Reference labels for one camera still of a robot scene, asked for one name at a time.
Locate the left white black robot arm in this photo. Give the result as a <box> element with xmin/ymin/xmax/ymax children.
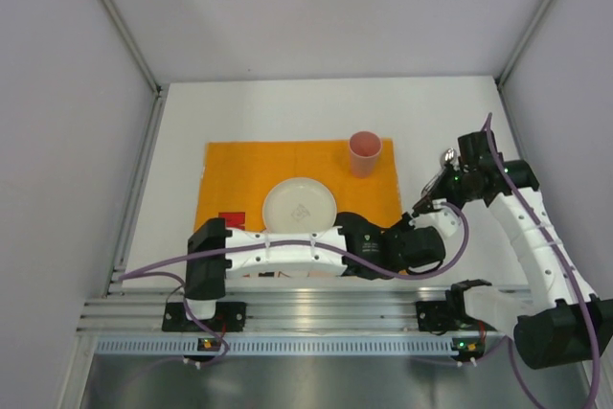
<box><xmin>184</xmin><ymin>212</ymin><xmax>446</xmax><ymax>321</ymax></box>

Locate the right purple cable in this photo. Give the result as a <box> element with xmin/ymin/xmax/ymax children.
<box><xmin>481</xmin><ymin>112</ymin><xmax>602</xmax><ymax>409</ymax></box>

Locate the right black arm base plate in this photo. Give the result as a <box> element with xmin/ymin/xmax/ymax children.
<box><xmin>415</xmin><ymin>301</ymin><xmax>494</xmax><ymax>335</ymax></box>

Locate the orange Mickey Mouse placemat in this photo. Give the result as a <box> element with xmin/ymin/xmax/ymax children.
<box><xmin>193</xmin><ymin>139</ymin><xmax>402</xmax><ymax>232</ymax></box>

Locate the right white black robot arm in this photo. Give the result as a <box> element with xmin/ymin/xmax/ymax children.
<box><xmin>413</xmin><ymin>130</ymin><xmax>612</xmax><ymax>370</ymax></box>

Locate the purple cable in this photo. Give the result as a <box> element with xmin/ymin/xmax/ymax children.
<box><xmin>481</xmin><ymin>112</ymin><xmax>602</xmax><ymax>409</ymax></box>
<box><xmin>117</xmin><ymin>201</ymin><xmax>470</xmax><ymax>367</ymax></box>

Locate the right aluminium frame post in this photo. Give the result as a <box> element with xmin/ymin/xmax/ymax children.
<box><xmin>495</xmin><ymin>0</ymin><xmax>588</xmax><ymax>89</ymax></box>

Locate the aluminium mounting rail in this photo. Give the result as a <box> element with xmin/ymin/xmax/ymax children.
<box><xmin>77</xmin><ymin>284</ymin><xmax>444</xmax><ymax>335</ymax></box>

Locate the slotted grey cable duct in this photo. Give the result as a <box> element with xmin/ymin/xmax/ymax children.
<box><xmin>96</xmin><ymin>335</ymin><xmax>485</xmax><ymax>359</ymax></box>

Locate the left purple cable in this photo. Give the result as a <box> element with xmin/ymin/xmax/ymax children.
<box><xmin>117</xmin><ymin>201</ymin><xmax>470</xmax><ymax>367</ymax></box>

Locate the cream round plate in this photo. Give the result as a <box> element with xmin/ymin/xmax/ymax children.
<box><xmin>262</xmin><ymin>177</ymin><xmax>337</xmax><ymax>234</ymax></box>

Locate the left aluminium frame post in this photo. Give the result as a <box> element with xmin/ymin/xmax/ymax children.
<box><xmin>98</xmin><ymin>0</ymin><xmax>164</xmax><ymax>296</ymax></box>

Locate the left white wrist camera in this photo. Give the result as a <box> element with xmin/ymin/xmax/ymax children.
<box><xmin>414</xmin><ymin>200</ymin><xmax>465</xmax><ymax>240</ymax></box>

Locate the pink plastic cup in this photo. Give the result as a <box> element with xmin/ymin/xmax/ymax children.
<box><xmin>349</xmin><ymin>131</ymin><xmax>382</xmax><ymax>178</ymax></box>

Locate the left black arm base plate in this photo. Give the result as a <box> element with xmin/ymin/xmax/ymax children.
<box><xmin>161</xmin><ymin>302</ymin><xmax>246</xmax><ymax>333</ymax></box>

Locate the aluminium frame post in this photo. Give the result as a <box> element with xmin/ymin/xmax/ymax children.
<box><xmin>495</xmin><ymin>0</ymin><xmax>588</xmax><ymax>89</ymax></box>
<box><xmin>98</xmin><ymin>0</ymin><xmax>164</xmax><ymax>296</ymax></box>

